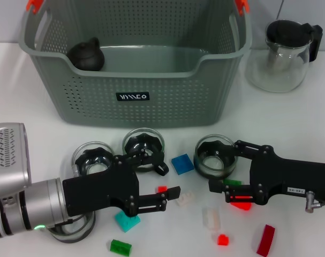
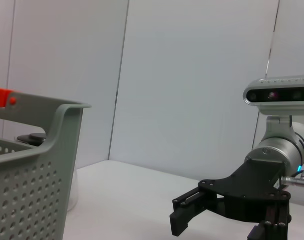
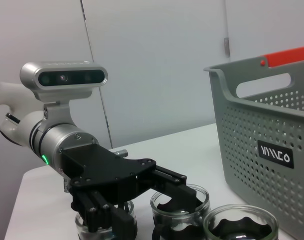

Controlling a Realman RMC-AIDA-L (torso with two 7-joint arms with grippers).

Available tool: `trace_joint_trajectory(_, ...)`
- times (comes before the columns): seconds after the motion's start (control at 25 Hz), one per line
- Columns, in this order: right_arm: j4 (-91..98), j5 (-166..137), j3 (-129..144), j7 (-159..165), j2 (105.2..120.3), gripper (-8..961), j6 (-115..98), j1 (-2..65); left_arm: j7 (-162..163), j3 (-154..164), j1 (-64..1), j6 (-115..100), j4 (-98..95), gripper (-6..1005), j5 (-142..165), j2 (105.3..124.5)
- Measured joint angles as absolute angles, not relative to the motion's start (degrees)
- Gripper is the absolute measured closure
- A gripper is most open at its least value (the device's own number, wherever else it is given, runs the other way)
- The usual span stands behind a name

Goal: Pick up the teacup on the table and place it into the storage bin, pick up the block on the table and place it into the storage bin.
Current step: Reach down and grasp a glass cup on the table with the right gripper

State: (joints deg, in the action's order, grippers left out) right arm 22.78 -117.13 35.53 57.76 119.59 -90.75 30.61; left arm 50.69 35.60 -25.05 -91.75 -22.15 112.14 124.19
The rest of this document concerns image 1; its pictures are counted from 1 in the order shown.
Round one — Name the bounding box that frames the clear toy brick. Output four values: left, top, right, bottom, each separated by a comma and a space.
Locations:
201, 206, 222, 231

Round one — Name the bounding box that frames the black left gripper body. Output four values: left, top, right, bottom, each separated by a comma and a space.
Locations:
62, 160, 140, 217

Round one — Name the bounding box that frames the green toy brick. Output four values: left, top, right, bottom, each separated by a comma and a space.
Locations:
109, 239, 133, 255
222, 178, 243, 186

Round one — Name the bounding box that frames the dark clay teapot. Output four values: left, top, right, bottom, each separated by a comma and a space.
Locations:
66, 36, 106, 72

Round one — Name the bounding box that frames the teal toy brick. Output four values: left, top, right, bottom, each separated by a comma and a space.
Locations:
114, 210, 141, 233

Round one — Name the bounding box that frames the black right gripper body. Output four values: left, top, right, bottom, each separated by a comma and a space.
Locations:
248, 145, 325, 207

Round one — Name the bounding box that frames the right gripper cable with plug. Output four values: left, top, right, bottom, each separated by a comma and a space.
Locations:
305, 190, 325, 214

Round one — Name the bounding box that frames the blue toy brick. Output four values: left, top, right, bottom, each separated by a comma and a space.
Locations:
171, 154, 194, 176

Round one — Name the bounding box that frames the dark red curved toy brick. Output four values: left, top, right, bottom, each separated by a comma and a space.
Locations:
252, 223, 277, 257

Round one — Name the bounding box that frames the red sloped toy brick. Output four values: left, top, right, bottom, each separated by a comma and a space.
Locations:
230, 195, 253, 212

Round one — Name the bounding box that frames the glass teacup with black base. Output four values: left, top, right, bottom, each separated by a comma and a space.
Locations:
71, 141, 116, 179
122, 127, 170, 177
46, 211, 96, 244
194, 134, 239, 180

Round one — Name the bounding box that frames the white toy brick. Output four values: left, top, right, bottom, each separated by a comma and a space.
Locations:
175, 191, 195, 207

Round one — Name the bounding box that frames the glass pitcher with black lid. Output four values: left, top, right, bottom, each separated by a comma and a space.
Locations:
245, 19, 324, 94

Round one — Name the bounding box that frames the grey perforated plastic storage bin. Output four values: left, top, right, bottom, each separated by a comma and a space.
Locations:
19, 0, 253, 129

